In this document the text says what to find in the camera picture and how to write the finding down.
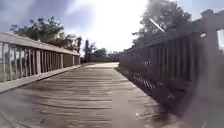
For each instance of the tall dark tree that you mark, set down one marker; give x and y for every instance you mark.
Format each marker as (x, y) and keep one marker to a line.
(163, 20)

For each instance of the wooden plank bridge deck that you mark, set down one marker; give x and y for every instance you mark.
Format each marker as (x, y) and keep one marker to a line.
(90, 96)

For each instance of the dark wooden railing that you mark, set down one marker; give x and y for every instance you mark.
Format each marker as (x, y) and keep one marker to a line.
(180, 56)

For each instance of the row of distant trees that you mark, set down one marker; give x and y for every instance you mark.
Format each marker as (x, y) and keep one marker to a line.
(95, 53)

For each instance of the green tree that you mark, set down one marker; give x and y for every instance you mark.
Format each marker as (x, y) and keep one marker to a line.
(46, 31)

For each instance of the pale wooden railing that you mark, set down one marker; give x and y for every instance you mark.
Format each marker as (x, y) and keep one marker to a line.
(30, 55)

